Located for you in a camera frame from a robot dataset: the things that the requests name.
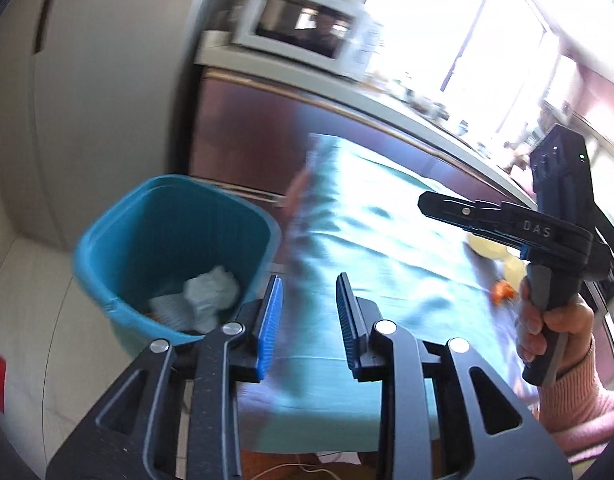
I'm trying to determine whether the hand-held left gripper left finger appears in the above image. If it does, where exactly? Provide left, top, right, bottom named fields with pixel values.
left=46, top=275, right=285, bottom=480

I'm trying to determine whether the person's right hand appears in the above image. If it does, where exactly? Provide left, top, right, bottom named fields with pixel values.
left=516, top=277, right=596, bottom=377

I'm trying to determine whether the white tissue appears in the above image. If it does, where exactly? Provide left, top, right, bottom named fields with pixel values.
left=183, top=266, right=241, bottom=333

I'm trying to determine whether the kitchen counter with brown cabinets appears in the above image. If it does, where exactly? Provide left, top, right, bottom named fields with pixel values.
left=189, top=30, right=588, bottom=211

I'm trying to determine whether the pink wall cabinet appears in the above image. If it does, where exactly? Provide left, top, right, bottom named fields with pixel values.
left=569, top=57, right=614, bottom=153

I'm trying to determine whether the white microwave oven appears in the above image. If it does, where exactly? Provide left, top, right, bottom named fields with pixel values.
left=232, top=0, right=385, bottom=78

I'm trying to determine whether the person's right forearm pink sleeve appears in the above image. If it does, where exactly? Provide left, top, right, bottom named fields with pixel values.
left=536, top=340, right=614, bottom=463

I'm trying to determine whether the large kitchen window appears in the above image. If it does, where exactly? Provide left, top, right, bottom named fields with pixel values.
left=357, top=0, right=578, bottom=128

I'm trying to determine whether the blue plastic bin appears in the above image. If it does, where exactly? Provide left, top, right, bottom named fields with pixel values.
left=72, top=174, right=283, bottom=361

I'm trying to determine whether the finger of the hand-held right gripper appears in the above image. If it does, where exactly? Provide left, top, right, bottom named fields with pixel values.
left=418, top=191, right=508, bottom=239

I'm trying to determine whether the grey refrigerator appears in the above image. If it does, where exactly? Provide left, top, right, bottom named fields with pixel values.
left=0, top=0, right=215, bottom=256

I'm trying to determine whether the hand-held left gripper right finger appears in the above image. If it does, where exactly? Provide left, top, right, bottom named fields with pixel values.
left=335, top=272, right=572, bottom=480

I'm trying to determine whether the teal and purple tablecloth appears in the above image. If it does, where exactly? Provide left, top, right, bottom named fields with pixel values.
left=237, top=132, right=542, bottom=453

